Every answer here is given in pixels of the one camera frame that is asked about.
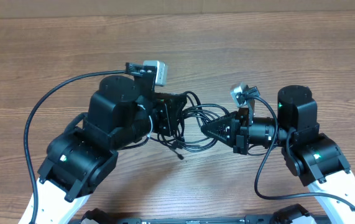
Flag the black camera cable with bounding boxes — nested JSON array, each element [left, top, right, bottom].
[[242, 86, 355, 224], [24, 62, 147, 224]]

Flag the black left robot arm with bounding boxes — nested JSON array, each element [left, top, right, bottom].
[[21, 67, 187, 223]]

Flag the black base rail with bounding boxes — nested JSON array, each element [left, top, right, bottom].
[[69, 208, 331, 224]]

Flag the black usb cables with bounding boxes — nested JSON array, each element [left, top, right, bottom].
[[147, 90, 231, 161]]

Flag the black right camera cable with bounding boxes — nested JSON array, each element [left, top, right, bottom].
[[242, 86, 355, 224]]

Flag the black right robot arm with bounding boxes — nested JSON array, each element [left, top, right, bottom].
[[201, 83, 355, 223]]

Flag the black left camera cable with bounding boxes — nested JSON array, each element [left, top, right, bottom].
[[24, 62, 147, 224]]

